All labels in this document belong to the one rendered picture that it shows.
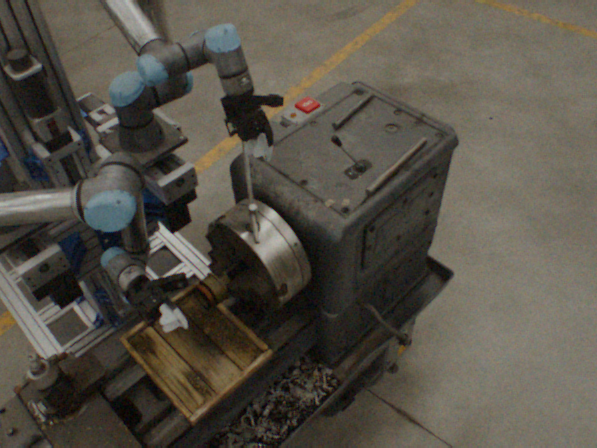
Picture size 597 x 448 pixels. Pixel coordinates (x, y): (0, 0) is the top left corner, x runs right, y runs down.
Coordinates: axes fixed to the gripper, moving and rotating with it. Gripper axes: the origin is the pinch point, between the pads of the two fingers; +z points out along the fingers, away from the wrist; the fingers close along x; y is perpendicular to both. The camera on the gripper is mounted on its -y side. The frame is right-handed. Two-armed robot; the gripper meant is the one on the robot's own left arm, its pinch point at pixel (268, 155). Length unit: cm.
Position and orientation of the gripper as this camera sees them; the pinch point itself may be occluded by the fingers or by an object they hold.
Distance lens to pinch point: 148.5
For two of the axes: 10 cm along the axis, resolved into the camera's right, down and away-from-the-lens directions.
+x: 6.4, 2.8, -7.1
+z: 2.6, 7.9, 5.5
